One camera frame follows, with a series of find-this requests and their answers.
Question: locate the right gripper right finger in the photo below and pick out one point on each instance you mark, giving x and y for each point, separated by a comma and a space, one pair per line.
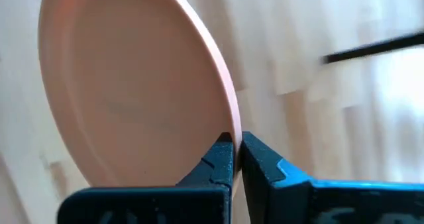
298, 204

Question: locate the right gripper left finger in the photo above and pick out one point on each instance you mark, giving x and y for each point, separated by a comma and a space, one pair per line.
165, 205

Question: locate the orange plate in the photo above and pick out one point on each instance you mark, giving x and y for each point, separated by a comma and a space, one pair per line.
132, 85

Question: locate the wooden shelf with black legs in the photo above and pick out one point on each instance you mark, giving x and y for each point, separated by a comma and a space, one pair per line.
374, 48

